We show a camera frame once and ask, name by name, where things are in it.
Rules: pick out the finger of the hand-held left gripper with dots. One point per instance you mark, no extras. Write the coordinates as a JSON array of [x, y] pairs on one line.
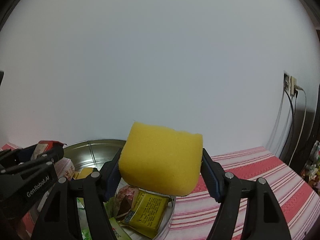
[[30, 166], [15, 156]]

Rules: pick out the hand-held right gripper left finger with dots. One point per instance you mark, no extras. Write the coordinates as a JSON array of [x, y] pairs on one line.
[[111, 182]]

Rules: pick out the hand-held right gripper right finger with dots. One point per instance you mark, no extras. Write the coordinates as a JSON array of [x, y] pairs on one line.
[[211, 180]]

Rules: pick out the pink brown packet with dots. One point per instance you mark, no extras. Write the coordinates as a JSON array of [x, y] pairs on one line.
[[126, 195]]

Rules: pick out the yellow sponge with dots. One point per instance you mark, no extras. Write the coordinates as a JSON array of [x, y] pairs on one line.
[[85, 173], [160, 160]]

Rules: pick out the red foil packet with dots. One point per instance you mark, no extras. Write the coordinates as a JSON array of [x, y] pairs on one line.
[[51, 143]]

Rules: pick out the round metal tin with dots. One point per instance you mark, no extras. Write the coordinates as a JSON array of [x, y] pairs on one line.
[[100, 150]]

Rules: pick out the green box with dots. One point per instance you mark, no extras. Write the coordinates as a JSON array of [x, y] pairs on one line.
[[117, 223]]

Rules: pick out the yellow packet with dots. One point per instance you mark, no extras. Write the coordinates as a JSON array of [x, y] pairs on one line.
[[147, 212]]

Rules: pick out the red striped cloth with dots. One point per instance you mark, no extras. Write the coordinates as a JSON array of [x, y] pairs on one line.
[[250, 170]]

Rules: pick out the pile of colourful items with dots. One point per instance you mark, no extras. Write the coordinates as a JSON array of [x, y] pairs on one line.
[[312, 165]]

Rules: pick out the wall socket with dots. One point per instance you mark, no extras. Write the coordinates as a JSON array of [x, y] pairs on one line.
[[291, 83]]

